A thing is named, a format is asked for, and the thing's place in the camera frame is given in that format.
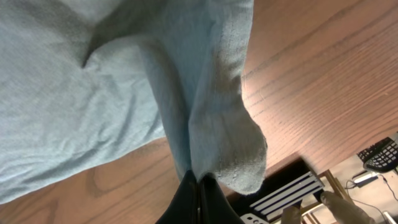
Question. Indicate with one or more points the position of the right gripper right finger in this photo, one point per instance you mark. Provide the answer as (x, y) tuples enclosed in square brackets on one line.
[(214, 207)]

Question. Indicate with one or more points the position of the black keyboard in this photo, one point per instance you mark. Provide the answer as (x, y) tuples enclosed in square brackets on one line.
[(381, 157)]

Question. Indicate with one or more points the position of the light blue t-shirt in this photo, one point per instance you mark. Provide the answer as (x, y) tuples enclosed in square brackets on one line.
[(84, 83)]

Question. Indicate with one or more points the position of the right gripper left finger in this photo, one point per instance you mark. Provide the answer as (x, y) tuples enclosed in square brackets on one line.
[(183, 208)]

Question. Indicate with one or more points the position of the white striped panel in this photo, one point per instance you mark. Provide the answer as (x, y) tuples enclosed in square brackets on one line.
[(278, 193)]

